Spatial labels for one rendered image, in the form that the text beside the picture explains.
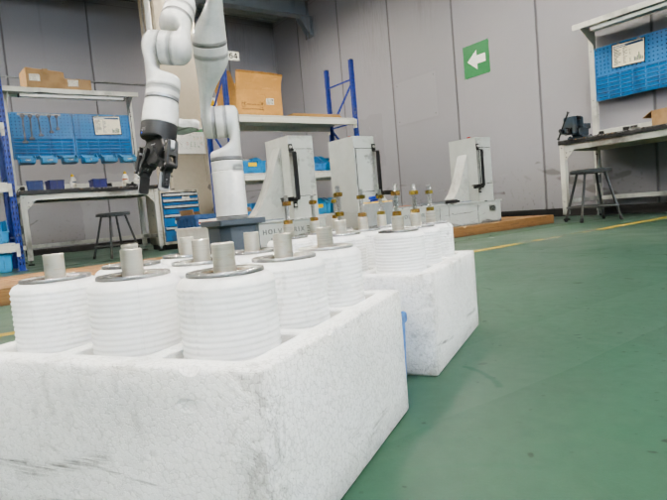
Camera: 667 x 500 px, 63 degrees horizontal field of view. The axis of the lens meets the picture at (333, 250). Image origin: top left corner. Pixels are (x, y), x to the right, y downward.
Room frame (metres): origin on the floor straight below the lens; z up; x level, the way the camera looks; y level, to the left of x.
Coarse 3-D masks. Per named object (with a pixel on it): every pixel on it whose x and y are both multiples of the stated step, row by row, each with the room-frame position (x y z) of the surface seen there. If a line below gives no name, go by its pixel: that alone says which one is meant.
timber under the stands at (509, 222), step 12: (516, 216) 5.17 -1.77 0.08; (528, 216) 4.95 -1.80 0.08; (540, 216) 4.82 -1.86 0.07; (552, 216) 4.93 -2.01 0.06; (456, 228) 4.18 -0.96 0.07; (468, 228) 4.27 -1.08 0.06; (480, 228) 4.35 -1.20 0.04; (492, 228) 4.44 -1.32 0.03; (504, 228) 4.53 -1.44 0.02; (516, 228) 4.62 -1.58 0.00; (108, 264) 3.44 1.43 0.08; (12, 276) 3.17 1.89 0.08; (24, 276) 3.07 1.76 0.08; (36, 276) 3.00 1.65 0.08; (0, 288) 2.46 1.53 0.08; (0, 300) 2.42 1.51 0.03
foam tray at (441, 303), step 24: (432, 264) 1.05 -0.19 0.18; (456, 264) 1.09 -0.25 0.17; (384, 288) 0.95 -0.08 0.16; (408, 288) 0.93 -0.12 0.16; (432, 288) 0.92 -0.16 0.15; (456, 288) 1.08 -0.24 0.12; (408, 312) 0.94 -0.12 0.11; (432, 312) 0.92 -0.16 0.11; (456, 312) 1.07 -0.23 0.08; (408, 336) 0.94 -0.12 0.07; (432, 336) 0.92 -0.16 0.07; (456, 336) 1.05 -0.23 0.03; (408, 360) 0.94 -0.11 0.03; (432, 360) 0.92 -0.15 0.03
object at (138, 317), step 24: (96, 288) 0.54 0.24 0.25; (120, 288) 0.53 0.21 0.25; (144, 288) 0.53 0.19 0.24; (168, 288) 0.55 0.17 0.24; (96, 312) 0.54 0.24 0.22; (120, 312) 0.53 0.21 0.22; (144, 312) 0.53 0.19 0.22; (168, 312) 0.55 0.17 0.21; (96, 336) 0.54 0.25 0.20; (120, 336) 0.53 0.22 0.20; (144, 336) 0.53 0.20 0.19; (168, 336) 0.55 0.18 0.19
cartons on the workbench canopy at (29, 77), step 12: (24, 72) 5.93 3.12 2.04; (36, 72) 5.97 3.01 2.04; (48, 72) 6.05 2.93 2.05; (60, 72) 6.13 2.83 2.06; (24, 84) 5.98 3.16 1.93; (36, 84) 5.96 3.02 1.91; (48, 84) 6.04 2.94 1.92; (60, 84) 6.12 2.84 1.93; (72, 84) 6.22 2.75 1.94; (84, 84) 6.27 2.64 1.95
